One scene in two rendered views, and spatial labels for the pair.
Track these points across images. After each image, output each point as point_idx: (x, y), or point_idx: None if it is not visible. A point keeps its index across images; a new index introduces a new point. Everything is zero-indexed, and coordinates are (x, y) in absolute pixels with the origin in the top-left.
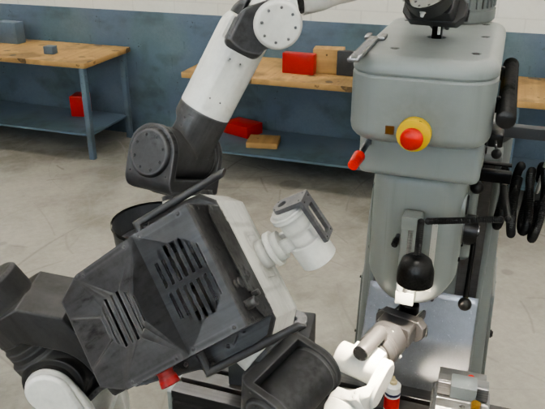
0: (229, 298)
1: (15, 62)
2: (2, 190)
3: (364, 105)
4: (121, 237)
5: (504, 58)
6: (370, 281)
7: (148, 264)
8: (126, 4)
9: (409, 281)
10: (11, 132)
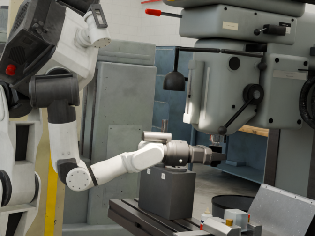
0: (24, 19)
1: (251, 132)
2: (209, 205)
3: None
4: (212, 202)
5: None
6: (261, 183)
7: (17, 14)
8: None
9: (163, 83)
10: (243, 185)
